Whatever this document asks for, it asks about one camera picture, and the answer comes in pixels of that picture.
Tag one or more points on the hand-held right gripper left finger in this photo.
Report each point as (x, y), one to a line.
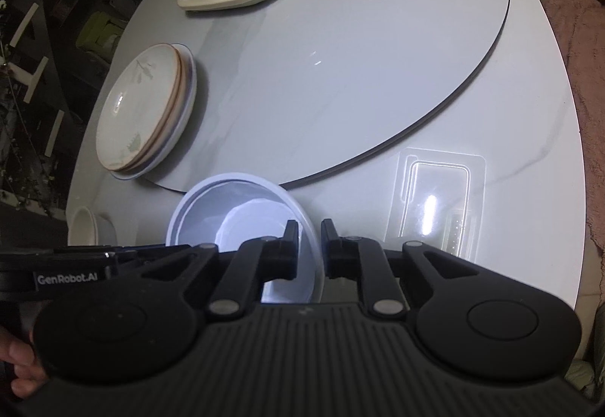
(290, 251)

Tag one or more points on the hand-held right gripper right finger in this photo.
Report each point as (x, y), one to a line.
(329, 251)

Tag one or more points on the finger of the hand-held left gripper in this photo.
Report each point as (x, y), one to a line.
(142, 254)

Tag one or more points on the white bowl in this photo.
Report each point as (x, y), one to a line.
(212, 204)

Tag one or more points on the white plate with leaf print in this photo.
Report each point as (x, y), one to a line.
(137, 110)

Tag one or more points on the floral plate with brown rim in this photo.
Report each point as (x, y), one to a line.
(181, 88)

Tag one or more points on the person's left hand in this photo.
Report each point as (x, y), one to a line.
(21, 353)

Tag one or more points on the small cream bowl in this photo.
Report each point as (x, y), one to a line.
(82, 225)

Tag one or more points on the clear plastic tray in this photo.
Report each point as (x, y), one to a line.
(435, 190)

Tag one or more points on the white plate with blue rim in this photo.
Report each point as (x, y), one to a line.
(190, 86)

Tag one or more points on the grey round turntable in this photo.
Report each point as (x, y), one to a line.
(354, 67)

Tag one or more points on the pale green object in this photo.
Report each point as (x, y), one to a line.
(99, 32)

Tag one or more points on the wooden slatted chair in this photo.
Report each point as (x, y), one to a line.
(28, 20)

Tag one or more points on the pinkish brown fuzzy blanket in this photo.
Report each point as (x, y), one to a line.
(576, 43)

